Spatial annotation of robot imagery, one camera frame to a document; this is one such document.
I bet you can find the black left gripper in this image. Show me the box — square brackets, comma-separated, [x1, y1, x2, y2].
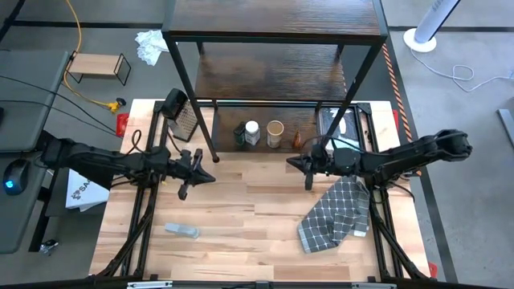
[166, 149, 217, 201]

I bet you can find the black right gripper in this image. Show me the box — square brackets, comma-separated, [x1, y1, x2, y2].
[286, 143, 337, 192]

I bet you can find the green black pepper tin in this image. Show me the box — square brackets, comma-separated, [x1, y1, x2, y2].
[234, 121, 247, 147]

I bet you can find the white-lidded spice bottle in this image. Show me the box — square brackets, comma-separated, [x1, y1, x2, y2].
[243, 120, 262, 147]

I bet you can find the black metal wood-board shelf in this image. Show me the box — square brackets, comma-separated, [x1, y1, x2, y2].
[161, 0, 390, 164]

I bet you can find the grey checked cloth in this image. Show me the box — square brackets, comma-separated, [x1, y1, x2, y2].
[296, 175, 372, 255]

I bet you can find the steel box grater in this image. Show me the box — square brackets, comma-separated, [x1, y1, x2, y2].
[161, 88, 199, 143]

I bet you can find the black patterned tray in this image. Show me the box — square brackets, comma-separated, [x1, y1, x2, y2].
[316, 107, 360, 152]

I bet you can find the white printed bag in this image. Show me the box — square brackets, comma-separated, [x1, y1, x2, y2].
[64, 168, 111, 213]

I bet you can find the silver metal bar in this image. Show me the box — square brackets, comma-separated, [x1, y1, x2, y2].
[127, 280, 174, 289]
[352, 282, 399, 289]

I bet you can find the crumpled white cloth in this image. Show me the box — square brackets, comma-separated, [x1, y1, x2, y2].
[133, 28, 171, 67]

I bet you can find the black computer mouse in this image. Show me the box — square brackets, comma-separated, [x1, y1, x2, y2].
[1, 157, 31, 197]

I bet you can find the grey desk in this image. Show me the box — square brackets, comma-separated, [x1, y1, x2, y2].
[0, 49, 71, 255]

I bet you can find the yellow cable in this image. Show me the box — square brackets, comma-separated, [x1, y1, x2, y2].
[61, 0, 122, 114]

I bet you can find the black rig frame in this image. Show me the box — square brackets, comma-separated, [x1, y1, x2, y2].
[90, 98, 431, 289]

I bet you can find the small wooden wire-leg riser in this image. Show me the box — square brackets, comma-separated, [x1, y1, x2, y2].
[65, 51, 133, 88]

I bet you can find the white power cable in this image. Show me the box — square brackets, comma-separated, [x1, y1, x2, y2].
[409, 49, 514, 94]

